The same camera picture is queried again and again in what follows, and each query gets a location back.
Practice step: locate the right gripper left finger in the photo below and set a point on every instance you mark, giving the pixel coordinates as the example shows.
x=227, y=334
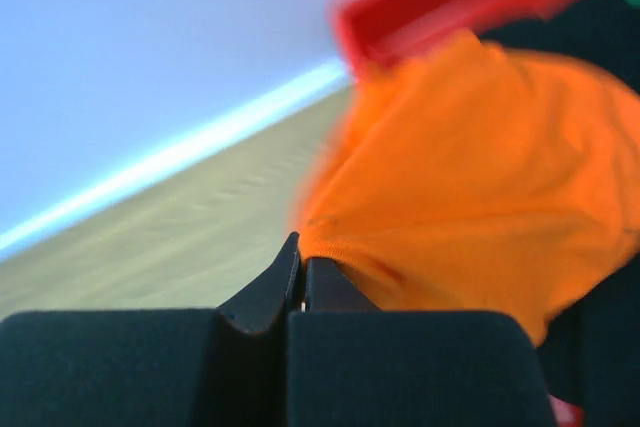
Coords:
x=257, y=307

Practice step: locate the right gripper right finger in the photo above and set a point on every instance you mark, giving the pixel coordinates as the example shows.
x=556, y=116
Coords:
x=328, y=289

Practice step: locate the orange t shirt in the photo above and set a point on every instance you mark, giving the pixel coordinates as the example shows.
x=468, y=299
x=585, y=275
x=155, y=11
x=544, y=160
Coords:
x=436, y=190

